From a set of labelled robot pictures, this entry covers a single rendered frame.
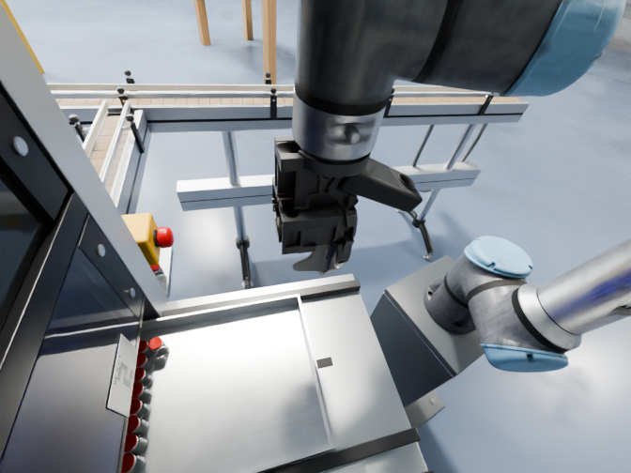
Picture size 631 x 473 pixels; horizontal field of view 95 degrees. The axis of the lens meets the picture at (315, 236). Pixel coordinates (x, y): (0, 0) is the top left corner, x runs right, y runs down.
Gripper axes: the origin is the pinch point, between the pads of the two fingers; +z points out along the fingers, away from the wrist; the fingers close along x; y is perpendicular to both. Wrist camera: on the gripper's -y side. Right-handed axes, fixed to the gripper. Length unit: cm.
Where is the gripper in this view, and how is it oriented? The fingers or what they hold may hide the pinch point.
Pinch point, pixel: (326, 265)
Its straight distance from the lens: 42.1
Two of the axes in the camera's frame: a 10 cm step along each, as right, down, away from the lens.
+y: -9.7, 1.2, -2.3
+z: -1.0, 6.5, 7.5
